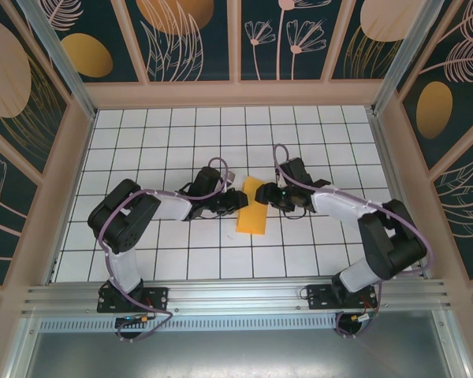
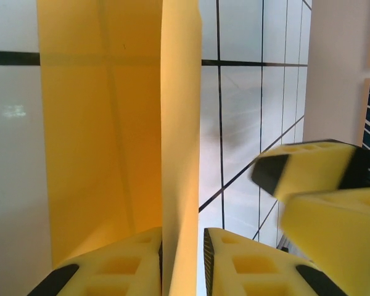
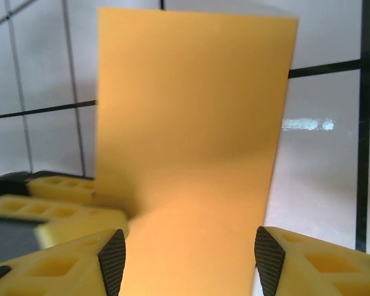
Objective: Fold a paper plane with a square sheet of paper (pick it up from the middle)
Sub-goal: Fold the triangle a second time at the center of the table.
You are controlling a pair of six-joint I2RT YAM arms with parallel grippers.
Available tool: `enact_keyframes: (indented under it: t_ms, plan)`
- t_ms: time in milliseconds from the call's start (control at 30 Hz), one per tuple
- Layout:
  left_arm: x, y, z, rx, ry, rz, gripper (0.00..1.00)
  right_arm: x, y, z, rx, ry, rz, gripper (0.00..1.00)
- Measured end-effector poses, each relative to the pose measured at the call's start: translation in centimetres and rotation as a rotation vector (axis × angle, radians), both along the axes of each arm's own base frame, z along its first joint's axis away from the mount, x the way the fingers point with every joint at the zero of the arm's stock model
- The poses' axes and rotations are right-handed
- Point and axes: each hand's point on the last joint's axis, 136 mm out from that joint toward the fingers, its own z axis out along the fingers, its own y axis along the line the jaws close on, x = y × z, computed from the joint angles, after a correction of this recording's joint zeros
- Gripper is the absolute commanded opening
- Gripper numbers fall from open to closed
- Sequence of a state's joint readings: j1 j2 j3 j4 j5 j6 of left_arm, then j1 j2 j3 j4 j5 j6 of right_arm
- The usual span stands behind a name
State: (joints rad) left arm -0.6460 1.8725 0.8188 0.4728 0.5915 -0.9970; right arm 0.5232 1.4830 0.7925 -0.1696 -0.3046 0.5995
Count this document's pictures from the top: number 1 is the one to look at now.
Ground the grey sheet metal panel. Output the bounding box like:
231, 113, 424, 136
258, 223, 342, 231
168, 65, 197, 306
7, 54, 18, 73
7, 310, 473, 378

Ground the aluminium mounting rail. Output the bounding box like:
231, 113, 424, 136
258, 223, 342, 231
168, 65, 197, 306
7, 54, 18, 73
21, 278, 454, 316

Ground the aluminium side rail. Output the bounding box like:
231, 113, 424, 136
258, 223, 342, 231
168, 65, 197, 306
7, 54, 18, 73
367, 108, 433, 279

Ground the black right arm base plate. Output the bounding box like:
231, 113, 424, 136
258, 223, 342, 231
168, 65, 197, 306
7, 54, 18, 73
306, 283, 378, 311

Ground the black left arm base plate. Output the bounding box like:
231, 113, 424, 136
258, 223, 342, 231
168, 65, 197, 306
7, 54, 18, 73
97, 283, 169, 314

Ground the slotted grey cable duct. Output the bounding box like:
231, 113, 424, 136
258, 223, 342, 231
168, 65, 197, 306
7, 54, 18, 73
39, 313, 340, 332

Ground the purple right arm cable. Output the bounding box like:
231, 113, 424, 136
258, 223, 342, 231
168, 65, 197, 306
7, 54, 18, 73
273, 143, 434, 340

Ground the aluminium corner post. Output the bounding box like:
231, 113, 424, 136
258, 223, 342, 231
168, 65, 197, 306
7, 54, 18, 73
15, 0, 99, 120
371, 0, 445, 116

